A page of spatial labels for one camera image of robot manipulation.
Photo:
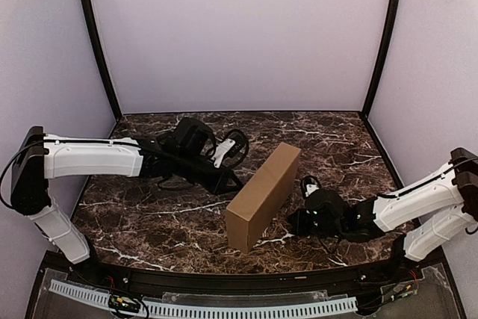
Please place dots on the brown cardboard box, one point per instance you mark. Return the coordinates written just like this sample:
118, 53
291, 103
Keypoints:
254, 207

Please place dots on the right black frame post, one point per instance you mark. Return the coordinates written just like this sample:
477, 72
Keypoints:
387, 31

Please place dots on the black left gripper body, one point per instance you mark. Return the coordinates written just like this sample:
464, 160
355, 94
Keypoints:
215, 181

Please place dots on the white slotted cable duct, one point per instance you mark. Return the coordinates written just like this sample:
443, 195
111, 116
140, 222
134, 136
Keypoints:
174, 305

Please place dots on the left black frame post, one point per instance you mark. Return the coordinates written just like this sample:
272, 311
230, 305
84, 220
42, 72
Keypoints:
101, 64

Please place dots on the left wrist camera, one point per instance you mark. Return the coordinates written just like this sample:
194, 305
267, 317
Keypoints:
228, 148

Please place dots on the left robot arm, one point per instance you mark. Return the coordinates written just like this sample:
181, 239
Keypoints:
190, 151

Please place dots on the small green circuit board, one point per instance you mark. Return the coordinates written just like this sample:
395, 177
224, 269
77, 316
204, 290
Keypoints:
122, 303

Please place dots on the black front rail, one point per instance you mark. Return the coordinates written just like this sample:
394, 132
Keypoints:
155, 264

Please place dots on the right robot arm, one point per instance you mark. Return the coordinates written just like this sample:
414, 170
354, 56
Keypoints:
449, 196

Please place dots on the black frame post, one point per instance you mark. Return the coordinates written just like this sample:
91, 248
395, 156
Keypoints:
101, 64
387, 31

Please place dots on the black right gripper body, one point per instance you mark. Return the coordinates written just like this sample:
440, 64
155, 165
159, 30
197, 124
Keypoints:
302, 220

